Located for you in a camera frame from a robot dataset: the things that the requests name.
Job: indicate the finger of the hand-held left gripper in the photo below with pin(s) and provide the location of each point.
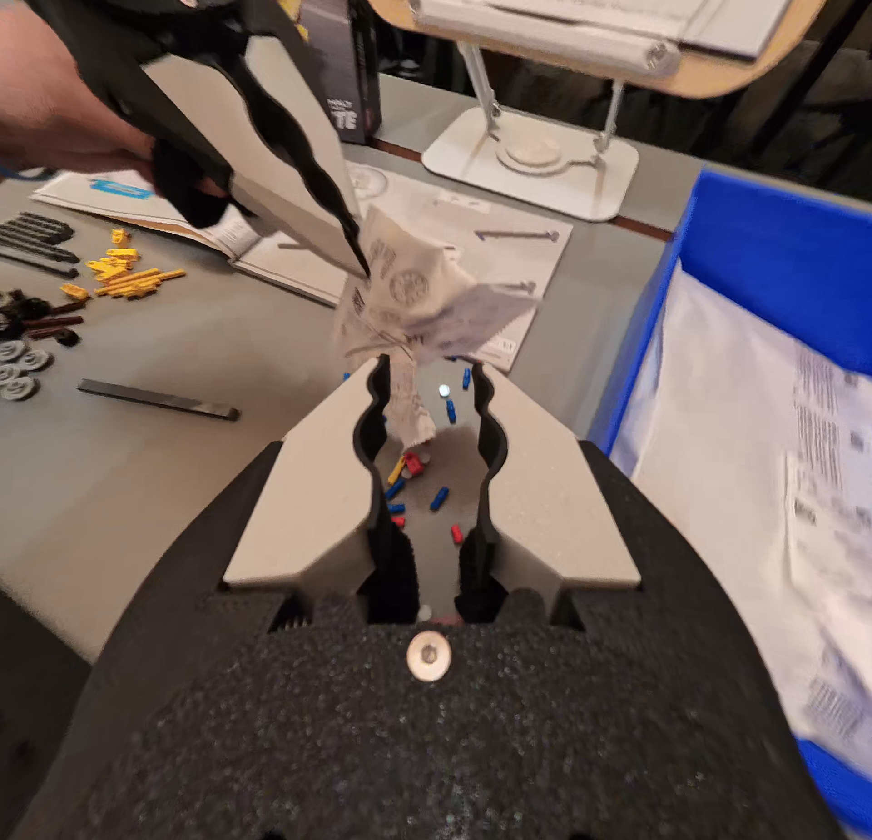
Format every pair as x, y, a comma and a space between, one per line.
276, 70
204, 117

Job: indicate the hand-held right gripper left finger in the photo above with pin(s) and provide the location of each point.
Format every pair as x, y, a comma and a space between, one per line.
306, 520

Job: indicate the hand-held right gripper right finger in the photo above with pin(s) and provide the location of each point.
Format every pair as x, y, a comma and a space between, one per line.
552, 520

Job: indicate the long dark grey bar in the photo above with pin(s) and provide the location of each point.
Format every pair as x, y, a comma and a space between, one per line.
157, 398

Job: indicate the white printed paper bag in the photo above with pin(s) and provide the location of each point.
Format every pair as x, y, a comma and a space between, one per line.
409, 288
722, 445

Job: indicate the blue plastic bin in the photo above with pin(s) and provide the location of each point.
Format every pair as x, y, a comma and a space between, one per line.
763, 254

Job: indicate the black lego box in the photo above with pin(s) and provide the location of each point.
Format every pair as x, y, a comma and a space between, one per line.
340, 49

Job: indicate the pile of mixed lego pins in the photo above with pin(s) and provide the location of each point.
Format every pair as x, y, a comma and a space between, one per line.
439, 498

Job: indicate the pile of yellow lego pieces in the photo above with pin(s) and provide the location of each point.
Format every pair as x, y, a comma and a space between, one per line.
126, 282

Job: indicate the pile of black lego beams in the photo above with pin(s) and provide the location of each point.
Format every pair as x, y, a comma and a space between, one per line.
37, 237

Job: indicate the pile of dark lego pieces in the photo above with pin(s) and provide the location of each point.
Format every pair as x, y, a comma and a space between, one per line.
41, 322

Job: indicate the pile of grey lego gears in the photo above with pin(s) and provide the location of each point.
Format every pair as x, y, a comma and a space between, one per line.
20, 363

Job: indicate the person's left hand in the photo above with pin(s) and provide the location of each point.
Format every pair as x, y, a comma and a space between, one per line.
48, 97

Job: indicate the open instruction booklet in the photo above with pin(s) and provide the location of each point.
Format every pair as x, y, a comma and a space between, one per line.
538, 261

